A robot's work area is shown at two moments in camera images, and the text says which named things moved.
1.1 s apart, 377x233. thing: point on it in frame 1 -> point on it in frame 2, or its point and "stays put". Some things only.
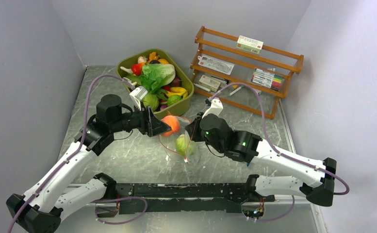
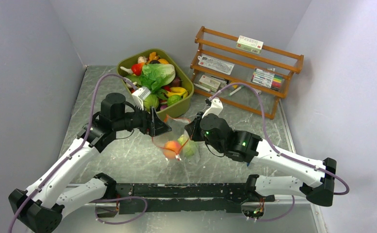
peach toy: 172,121 -> 171,148
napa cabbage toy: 154,77 stays put
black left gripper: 146,121 stays put
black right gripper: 197,127 stays put
